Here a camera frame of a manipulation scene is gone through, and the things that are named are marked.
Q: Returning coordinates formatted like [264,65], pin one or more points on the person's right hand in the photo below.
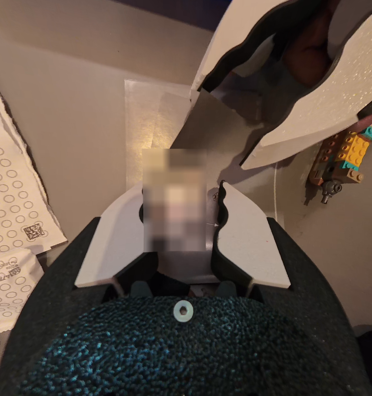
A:
[309,55]

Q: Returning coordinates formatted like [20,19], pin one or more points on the large white paper bag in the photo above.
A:
[12,185]

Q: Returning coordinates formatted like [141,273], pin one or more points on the multicoloured lego build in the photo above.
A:
[353,148]

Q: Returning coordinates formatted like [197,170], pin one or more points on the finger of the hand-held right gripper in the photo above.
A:
[235,31]
[328,105]

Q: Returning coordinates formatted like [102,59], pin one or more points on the small white paper bag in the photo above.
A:
[9,290]

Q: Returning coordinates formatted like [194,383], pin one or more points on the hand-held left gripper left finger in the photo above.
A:
[117,235]

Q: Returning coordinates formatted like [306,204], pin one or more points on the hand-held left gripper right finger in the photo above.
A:
[251,241]

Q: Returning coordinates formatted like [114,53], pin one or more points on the grey lego instruction booklet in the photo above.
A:
[186,130]

